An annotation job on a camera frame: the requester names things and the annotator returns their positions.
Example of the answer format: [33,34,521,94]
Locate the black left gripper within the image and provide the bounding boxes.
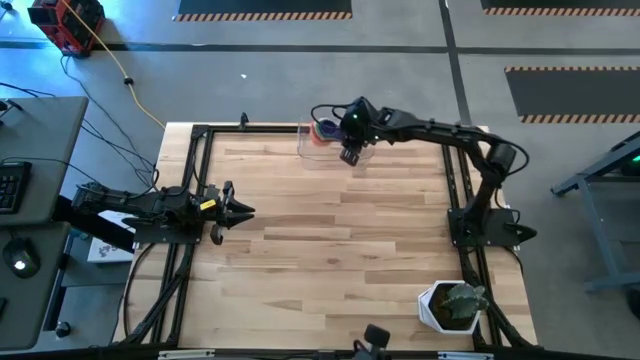
[198,180,257,231]

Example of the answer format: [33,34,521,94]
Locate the purple measuring cup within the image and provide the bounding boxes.
[318,118,344,139]

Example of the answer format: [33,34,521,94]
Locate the clear plastic basket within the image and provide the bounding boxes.
[296,118,377,171]

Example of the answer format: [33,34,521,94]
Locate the white printed paper sheet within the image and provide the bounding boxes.
[87,209,141,265]

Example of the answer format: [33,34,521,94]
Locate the black hazard-striped floor mat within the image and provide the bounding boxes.
[480,0,640,16]
[173,0,354,22]
[504,65,640,125]

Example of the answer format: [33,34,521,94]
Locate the black desk support beam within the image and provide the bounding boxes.
[52,194,136,254]

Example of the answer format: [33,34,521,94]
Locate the black blocky object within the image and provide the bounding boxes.
[351,323,392,360]

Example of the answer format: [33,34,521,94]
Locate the white angular plant pot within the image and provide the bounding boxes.
[417,279,489,335]

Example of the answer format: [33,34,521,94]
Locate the green cactus plant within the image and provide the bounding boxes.
[440,282,490,321]

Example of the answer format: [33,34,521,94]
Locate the grey desk top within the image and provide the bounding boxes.
[0,96,90,229]
[0,221,71,351]

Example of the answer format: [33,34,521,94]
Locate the black computer mouse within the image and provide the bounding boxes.
[2,237,41,280]

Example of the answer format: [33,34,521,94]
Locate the black keyboard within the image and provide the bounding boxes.
[0,160,33,215]

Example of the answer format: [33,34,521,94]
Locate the red black equipment case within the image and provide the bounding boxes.
[27,0,106,57]

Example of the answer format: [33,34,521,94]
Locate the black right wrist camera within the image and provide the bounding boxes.
[338,144,362,168]

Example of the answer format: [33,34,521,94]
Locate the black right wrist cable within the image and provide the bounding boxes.
[309,103,351,129]

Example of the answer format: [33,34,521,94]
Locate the black aluminium table frame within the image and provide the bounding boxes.
[119,110,539,351]

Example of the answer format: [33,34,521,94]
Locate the silver metal bracket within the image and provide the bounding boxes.
[437,351,494,360]
[158,349,216,360]

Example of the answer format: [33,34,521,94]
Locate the yellow extension cable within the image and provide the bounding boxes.
[59,0,166,130]

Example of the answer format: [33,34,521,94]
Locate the black floor cable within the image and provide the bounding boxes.
[58,53,160,189]

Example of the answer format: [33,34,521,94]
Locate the grey metal table frame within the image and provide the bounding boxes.
[549,130,640,294]

